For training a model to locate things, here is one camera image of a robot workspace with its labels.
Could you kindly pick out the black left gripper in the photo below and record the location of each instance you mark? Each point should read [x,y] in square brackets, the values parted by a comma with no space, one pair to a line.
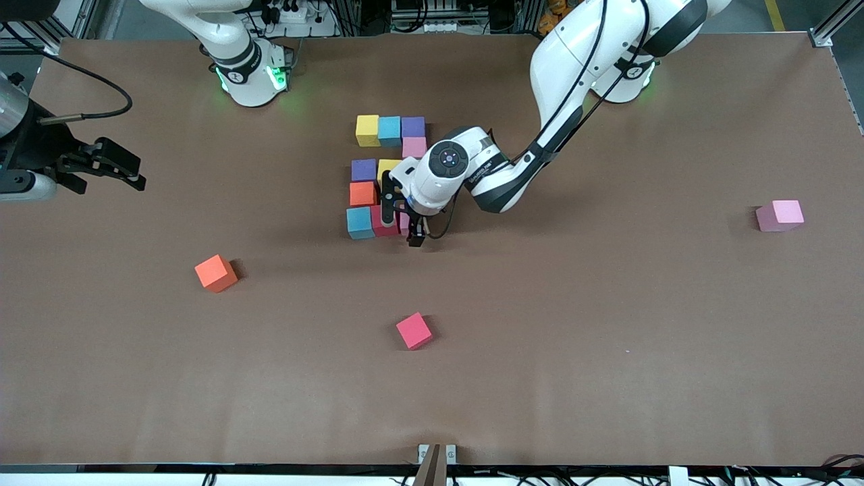
[416,236]

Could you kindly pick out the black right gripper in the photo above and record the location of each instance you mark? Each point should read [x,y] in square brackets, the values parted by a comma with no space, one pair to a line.
[37,152]

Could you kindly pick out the pink foam cube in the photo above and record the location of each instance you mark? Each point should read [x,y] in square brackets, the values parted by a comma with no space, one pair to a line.
[779,215]
[414,148]
[403,223]

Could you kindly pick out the red foam cube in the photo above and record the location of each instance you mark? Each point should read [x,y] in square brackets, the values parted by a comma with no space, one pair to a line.
[414,331]
[388,231]

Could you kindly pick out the blue foam cube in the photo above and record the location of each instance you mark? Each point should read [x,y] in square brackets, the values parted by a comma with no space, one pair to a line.
[389,131]
[360,223]

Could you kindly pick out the orange foam cube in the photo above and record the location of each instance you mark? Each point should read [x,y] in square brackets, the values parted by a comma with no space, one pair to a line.
[362,194]
[216,273]

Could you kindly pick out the yellow foam cube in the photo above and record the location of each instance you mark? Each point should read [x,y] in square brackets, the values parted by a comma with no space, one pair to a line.
[388,165]
[368,130]

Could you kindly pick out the purple foam cube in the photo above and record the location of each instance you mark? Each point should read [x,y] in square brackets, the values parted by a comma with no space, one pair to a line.
[413,127]
[364,170]

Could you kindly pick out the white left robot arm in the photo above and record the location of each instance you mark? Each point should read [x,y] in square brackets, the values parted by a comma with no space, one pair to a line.
[445,169]

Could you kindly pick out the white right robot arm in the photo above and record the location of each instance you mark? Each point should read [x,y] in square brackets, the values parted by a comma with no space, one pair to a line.
[236,67]

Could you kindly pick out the white power strip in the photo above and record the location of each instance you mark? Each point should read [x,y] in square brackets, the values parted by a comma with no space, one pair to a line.
[291,15]

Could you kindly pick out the small white box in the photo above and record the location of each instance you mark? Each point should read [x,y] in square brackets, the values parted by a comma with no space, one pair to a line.
[678,477]

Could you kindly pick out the silver metal bracket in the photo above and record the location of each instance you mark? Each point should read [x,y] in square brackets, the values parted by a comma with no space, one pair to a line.
[424,452]

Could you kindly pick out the brown camera post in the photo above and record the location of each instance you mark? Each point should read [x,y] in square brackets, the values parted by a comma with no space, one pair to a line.
[432,469]

